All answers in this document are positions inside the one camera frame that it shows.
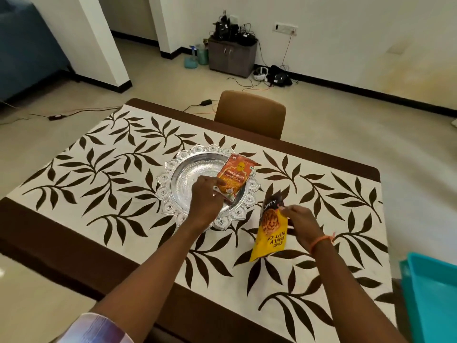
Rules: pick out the person's right hand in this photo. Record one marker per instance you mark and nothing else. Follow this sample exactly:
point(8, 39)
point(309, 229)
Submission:
point(301, 223)

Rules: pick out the person's left hand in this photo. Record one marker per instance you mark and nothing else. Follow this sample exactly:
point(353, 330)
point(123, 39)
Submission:
point(205, 201)

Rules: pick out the person's right thumb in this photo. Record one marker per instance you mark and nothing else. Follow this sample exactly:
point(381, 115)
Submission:
point(284, 210)

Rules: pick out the yellow and black nut packet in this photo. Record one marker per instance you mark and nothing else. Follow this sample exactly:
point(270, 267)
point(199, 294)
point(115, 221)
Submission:
point(269, 230)

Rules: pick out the orange snack packet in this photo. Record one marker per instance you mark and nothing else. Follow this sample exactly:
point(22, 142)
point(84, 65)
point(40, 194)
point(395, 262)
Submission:
point(235, 178)

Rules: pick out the person's right forearm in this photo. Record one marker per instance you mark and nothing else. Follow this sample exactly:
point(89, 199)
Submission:
point(351, 296)

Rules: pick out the person's left forearm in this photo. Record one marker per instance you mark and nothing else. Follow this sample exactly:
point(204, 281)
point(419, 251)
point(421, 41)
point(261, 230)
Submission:
point(142, 282)

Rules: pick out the leaf-patterned tablecloth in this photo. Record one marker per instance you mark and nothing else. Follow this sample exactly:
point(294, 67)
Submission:
point(200, 210)

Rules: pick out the ornate silver plate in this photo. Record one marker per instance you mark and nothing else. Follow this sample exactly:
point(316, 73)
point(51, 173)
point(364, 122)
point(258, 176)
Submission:
point(192, 185)

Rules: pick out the brown chair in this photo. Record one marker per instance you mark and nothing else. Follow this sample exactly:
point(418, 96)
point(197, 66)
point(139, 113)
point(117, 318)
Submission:
point(250, 112)

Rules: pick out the black power adapter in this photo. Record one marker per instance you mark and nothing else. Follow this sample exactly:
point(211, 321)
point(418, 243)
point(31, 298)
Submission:
point(206, 102)

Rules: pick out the black bag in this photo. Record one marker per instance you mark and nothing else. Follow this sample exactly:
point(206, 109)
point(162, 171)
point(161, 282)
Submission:
point(278, 76)

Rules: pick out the white headset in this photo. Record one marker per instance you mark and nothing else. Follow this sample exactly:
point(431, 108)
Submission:
point(260, 73)

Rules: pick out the small grey cabinet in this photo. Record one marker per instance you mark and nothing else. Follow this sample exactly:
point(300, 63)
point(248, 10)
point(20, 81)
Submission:
point(232, 57)

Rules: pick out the turquoise plastic tray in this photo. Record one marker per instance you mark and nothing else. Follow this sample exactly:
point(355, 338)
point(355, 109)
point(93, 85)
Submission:
point(432, 296)

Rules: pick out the green container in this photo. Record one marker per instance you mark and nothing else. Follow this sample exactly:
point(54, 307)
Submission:
point(202, 55)

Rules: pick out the pile of black electronic devices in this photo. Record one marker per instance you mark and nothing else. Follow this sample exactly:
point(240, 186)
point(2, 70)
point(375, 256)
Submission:
point(232, 30)

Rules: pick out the plaid shirt sleeve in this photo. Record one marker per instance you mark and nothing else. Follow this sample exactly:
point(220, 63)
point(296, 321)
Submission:
point(94, 330)

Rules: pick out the white wall socket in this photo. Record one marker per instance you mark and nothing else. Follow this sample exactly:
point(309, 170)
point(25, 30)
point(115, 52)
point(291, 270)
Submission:
point(285, 27)

